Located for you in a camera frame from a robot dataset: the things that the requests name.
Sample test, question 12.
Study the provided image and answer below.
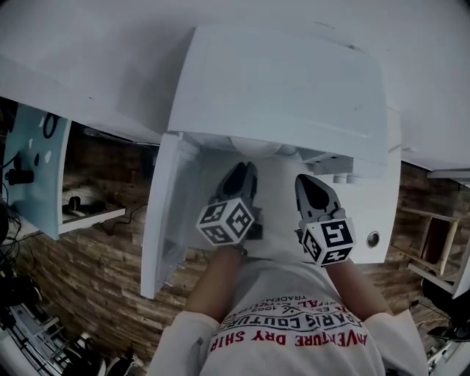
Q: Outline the wooden chair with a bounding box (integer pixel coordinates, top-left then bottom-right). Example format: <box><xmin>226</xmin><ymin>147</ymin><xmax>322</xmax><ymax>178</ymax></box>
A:
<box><xmin>390</xmin><ymin>205</ymin><xmax>460</xmax><ymax>288</ymax></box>

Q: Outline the white microwave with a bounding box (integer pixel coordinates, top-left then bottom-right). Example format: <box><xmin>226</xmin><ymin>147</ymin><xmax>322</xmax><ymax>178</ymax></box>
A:
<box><xmin>140</xmin><ymin>24</ymin><xmax>391</xmax><ymax>299</ymax></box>

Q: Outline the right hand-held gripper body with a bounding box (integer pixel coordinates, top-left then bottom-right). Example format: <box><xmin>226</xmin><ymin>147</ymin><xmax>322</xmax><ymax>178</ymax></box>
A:
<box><xmin>295</xmin><ymin>207</ymin><xmax>356</xmax><ymax>267</ymax></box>

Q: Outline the white table with grommet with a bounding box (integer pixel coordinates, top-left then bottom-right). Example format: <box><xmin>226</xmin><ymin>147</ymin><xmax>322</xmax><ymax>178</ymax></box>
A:
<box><xmin>183</xmin><ymin>106</ymin><xmax>403</xmax><ymax>266</ymax></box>

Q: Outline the coiled black cable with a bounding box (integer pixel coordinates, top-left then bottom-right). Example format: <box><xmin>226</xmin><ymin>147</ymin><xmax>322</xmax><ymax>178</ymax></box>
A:
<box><xmin>41</xmin><ymin>112</ymin><xmax>60</xmax><ymax>141</ymax></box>

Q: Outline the light blue table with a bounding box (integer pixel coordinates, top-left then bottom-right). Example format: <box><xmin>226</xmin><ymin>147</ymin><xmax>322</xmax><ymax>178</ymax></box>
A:
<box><xmin>2</xmin><ymin>104</ymin><xmax>126</xmax><ymax>242</ymax></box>

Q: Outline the plain white table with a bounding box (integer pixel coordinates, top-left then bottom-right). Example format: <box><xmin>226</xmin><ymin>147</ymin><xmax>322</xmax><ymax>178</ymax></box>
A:
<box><xmin>425</xmin><ymin>167</ymin><xmax>470</xmax><ymax>299</ymax></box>

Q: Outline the black device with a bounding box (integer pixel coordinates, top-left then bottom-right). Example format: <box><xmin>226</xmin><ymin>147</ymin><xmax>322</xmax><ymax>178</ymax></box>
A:
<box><xmin>4</xmin><ymin>167</ymin><xmax>36</xmax><ymax>187</ymax></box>

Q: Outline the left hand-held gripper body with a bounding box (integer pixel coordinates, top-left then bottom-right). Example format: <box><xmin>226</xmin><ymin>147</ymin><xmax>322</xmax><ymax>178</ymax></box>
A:
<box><xmin>196</xmin><ymin>197</ymin><xmax>264</xmax><ymax>246</ymax></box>

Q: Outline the person's white printed shirt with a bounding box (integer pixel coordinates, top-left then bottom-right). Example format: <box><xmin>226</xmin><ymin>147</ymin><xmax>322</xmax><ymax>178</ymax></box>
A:
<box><xmin>148</xmin><ymin>256</ymin><xmax>430</xmax><ymax>376</ymax></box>

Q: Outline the white plate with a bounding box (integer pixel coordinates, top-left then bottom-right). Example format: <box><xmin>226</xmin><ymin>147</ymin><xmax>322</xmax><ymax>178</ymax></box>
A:
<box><xmin>227</xmin><ymin>137</ymin><xmax>282</xmax><ymax>158</ymax></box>

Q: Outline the person's left forearm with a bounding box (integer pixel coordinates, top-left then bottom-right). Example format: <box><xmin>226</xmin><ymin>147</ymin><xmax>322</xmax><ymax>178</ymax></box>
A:
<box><xmin>186</xmin><ymin>244</ymin><xmax>244</xmax><ymax>325</ymax></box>

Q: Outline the person's right forearm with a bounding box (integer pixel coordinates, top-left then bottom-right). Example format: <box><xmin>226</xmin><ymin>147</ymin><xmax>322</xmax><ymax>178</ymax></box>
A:
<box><xmin>325</xmin><ymin>256</ymin><xmax>391</xmax><ymax>321</ymax></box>

